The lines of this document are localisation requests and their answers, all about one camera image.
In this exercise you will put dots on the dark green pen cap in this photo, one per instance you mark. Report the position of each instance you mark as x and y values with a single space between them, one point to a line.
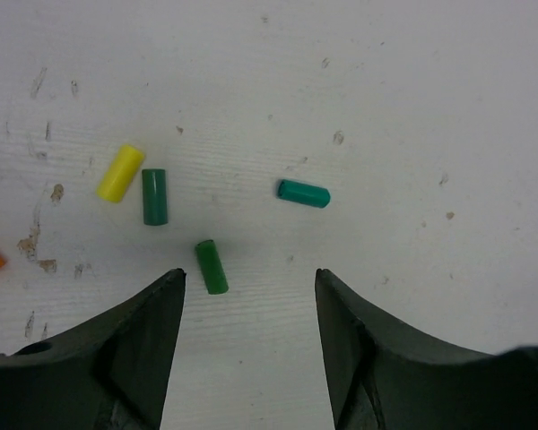
155 200

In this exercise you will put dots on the yellow pen cap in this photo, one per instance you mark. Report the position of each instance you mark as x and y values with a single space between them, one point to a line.
120 174

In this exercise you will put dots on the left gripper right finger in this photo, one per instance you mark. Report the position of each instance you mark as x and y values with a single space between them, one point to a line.
382 373

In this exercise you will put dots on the teal pen cap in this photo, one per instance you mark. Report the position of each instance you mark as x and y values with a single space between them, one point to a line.
309 195

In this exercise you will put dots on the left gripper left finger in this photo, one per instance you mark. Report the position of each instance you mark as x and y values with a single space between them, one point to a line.
110 372

